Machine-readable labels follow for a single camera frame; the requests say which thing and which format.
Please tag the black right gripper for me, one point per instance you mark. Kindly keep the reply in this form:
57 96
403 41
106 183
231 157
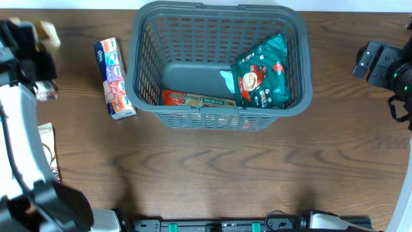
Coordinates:
387 57

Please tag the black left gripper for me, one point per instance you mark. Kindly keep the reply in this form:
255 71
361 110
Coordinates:
42 57

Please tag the beige snack bag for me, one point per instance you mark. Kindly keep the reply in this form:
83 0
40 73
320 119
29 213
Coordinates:
44 90
47 134

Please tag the colourful tissue pack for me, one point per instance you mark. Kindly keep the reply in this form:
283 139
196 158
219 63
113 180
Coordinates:
110 64

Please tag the green Nescafe coffee bag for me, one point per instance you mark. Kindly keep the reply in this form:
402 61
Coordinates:
260 75

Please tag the San Remo spaghetti packet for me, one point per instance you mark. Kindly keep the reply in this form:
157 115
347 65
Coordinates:
173 98

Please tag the light green wipes packet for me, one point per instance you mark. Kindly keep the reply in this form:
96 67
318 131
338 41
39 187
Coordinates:
229 80

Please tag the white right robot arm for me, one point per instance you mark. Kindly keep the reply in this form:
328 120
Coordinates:
401 217

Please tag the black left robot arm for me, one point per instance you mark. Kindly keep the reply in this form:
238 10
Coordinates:
32 197

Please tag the grey plastic basket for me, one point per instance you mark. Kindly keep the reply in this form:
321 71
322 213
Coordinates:
183 46

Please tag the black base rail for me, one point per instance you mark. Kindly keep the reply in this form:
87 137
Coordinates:
273 224

